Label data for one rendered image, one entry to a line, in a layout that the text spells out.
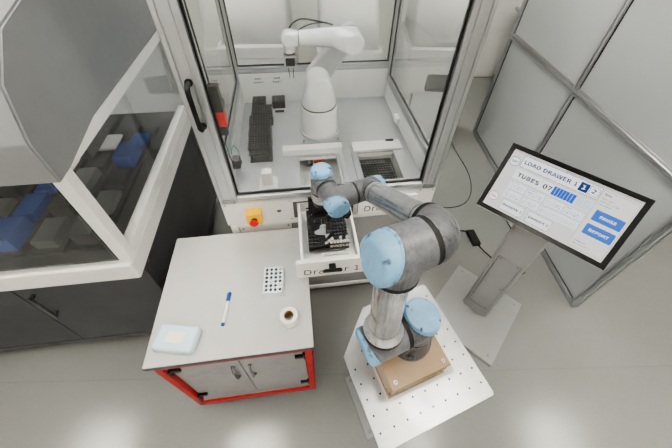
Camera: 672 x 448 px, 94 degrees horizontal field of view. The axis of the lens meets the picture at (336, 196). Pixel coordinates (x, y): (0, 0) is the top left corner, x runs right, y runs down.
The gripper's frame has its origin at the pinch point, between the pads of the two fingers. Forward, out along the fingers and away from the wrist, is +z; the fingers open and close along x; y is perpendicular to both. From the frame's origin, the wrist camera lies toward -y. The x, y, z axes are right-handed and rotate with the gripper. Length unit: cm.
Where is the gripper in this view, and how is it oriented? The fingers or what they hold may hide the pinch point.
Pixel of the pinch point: (327, 231)
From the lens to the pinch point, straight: 131.4
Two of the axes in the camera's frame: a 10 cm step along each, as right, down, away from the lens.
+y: -9.9, 0.8, -1.0
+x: 1.3, 7.2, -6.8
